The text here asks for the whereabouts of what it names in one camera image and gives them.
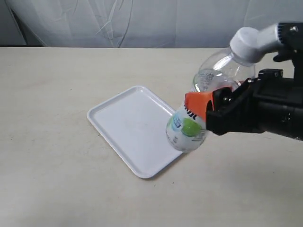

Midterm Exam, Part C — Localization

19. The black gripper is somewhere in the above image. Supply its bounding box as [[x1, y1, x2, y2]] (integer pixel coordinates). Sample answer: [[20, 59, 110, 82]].
[[184, 69, 303, 140]]

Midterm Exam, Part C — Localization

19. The clear water bottle white cap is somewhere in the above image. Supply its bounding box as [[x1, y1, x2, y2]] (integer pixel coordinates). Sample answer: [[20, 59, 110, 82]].
[[166, 27, 258, 153]]

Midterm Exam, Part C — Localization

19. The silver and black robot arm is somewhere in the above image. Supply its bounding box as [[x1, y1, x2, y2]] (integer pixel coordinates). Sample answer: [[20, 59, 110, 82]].
[[185, 22, 303, 140]]

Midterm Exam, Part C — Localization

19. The white rectangular plastic tray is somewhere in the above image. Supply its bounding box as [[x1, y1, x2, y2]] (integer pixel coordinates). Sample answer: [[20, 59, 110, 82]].
[[87, 86, 182, 179]]

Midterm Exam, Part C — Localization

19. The white backdrop cloth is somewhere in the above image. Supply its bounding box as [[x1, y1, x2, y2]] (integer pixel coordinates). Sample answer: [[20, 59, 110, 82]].
[[4, 0, 303, 48]]

